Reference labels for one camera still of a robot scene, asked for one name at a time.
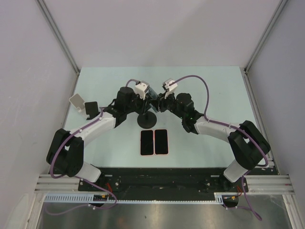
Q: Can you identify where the grey case phone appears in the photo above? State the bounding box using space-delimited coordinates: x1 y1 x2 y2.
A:
147 87 159 113

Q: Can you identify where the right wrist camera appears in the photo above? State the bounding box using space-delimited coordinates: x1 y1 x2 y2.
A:
163 78 178 99

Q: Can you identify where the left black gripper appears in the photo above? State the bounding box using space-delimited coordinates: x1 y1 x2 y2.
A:
125 90 151 115

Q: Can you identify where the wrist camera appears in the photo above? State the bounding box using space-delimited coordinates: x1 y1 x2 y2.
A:
134 81 150 100
163 78 178 99

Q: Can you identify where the pink case phone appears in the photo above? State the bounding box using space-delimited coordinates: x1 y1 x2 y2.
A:
154 129 169 155
140 130 154 156

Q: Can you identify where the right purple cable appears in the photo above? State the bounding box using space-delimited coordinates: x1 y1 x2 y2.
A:
170 75 270 220

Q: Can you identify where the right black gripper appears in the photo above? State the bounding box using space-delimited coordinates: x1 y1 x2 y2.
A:
150 90 185 120

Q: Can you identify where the black round-base phone stand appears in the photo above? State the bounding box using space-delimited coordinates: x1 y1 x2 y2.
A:
137 111 157 129

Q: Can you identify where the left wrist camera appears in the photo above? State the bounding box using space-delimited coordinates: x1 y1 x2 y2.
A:
134 81 150 100

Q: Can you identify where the white phone stand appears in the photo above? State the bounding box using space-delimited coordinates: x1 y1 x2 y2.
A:
69 94 85 115

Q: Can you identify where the black square-base phone stand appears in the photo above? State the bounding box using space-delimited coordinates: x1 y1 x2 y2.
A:
84 101 100 120

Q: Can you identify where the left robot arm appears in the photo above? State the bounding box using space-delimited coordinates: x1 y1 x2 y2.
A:
46 87 157 191

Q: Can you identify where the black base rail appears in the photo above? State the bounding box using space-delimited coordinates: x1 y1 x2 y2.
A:
49 167 250 201

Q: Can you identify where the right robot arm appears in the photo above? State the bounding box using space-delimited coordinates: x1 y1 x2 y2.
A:
152 93 271 191

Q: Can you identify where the white cable duct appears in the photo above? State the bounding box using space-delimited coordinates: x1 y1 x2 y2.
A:
44 193 224 205

